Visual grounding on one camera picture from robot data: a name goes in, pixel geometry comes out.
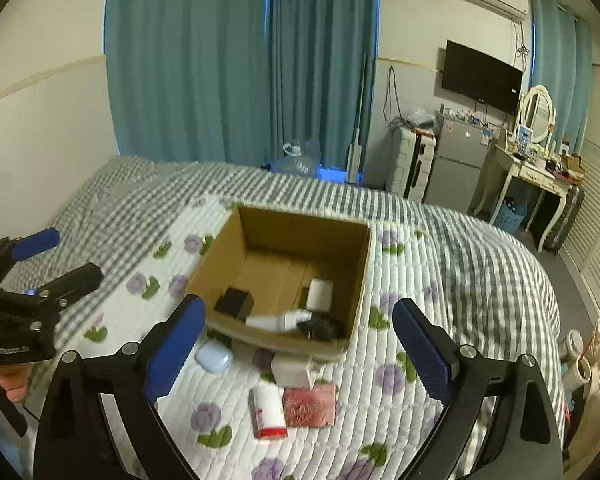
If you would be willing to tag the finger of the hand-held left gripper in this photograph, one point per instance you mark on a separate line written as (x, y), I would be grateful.
(36, 243)
(75, 280)

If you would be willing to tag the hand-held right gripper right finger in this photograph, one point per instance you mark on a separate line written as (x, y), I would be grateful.
(425, 355)

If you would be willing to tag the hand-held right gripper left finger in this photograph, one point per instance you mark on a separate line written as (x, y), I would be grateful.
(172, 355)

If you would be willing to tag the white earbud case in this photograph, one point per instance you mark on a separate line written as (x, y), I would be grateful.
(213, 356)

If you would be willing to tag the white bottle with red cap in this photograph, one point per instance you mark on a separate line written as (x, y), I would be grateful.
(268, 412)

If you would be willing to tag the white rectangular box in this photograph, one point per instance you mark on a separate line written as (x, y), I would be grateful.
(290, 369)

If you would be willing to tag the red patterned packet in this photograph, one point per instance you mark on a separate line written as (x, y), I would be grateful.
(308, 406)

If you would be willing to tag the brown cardboard box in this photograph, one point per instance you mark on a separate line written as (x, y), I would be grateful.
(280, 280)

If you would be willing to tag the person's left hand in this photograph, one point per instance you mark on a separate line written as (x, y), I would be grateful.
(11, 385)

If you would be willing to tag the white floral quilt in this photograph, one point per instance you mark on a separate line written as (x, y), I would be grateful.
(360, 400)

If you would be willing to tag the small black box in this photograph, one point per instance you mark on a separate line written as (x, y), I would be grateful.
(234, 304)

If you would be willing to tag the grey checked bedsheet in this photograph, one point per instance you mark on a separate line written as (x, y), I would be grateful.
(480, 265)

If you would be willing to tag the black charger adapter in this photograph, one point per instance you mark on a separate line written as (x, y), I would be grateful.
(320, 329)

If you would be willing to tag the white spray bottle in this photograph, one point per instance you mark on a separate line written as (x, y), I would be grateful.
(275, 320)

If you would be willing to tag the white cylindrical jar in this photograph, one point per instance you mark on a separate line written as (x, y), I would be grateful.
(320, 294)

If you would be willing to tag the white paper roll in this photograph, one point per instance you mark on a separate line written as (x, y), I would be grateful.
(577, 360)

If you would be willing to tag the blue waste basket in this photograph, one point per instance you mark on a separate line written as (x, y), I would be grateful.
(510, 216)

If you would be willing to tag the white suitcase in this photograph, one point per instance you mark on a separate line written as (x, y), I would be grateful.
(412, 162)

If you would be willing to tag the dark suitcase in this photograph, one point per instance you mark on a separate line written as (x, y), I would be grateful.
(567, 220)

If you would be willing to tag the silver small refrigerator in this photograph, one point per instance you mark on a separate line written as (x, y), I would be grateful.
(457, 160)

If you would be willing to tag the white dressing table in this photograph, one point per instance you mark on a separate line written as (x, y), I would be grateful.
(527, 172)

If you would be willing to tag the clear water jug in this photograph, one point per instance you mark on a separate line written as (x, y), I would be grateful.
(297, 157)

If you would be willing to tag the white upright pole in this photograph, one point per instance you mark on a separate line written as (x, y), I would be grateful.
(357, 125)

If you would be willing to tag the wide teal curtain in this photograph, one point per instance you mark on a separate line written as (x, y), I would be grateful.
(220, 60)

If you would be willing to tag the white oval vanity mirror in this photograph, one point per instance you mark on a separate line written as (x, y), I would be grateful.
(536, 112)

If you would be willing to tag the narrow teal curtain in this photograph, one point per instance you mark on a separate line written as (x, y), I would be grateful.
(562, 75)

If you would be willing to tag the black wall television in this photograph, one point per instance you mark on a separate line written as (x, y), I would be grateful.
(480, 77)

